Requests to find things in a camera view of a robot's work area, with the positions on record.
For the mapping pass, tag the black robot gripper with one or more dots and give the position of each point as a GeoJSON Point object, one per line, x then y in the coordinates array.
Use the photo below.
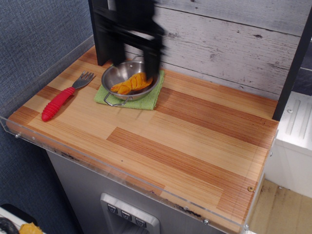
{"type": "Point", "coordinates": [131, 22]}

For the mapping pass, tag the red handled metal fork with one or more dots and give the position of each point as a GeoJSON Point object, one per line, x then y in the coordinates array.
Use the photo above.
{"type": "Point", "coordinates": [56, 103]}

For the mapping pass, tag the orange plush fish toy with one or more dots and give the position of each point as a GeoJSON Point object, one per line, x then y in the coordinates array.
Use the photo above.
{"type": "Point", "coordinates": [136, 82]}

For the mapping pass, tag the green folded cloth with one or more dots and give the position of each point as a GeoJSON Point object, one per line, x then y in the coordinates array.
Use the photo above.
{"type": "Point", "coordinates": [144, 99]}

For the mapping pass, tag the clear acrylic table guard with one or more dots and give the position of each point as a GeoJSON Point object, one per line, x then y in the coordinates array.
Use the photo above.
{"type": "Point", "coordinates": [31, 62]}

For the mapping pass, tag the grey toy fridge cabinet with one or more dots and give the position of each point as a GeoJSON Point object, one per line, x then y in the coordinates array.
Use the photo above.
{"type": "Point", "coordinates": [84, 188]}

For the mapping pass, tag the silver dispenser button panel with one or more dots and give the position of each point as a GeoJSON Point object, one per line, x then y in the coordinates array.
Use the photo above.
{"type": "Point", "coordinates": [129, 215]}

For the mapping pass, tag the white ribbed side box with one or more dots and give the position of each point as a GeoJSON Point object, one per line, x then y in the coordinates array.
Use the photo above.
{"type": "Point", "coordinates": [289, 163]}

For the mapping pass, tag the steel pan with handles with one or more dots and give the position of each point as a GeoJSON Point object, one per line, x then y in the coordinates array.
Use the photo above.
{"type": "Point", "coordinates": [120, 73]}

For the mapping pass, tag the black left frame post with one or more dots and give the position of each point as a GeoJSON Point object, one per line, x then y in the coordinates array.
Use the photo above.
{"type": "Point", "coordinates": [99, 9]}

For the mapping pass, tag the black frame post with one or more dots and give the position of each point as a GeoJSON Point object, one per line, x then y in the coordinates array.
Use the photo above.
{"type": "Point", "coordinates": [99, 9]}
{"type": "Point", "coordinates": [294, 68]}

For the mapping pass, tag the black right frame post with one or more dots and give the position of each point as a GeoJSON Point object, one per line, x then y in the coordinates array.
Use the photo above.
{"type": "Point", "coordinates": [294, 68]}

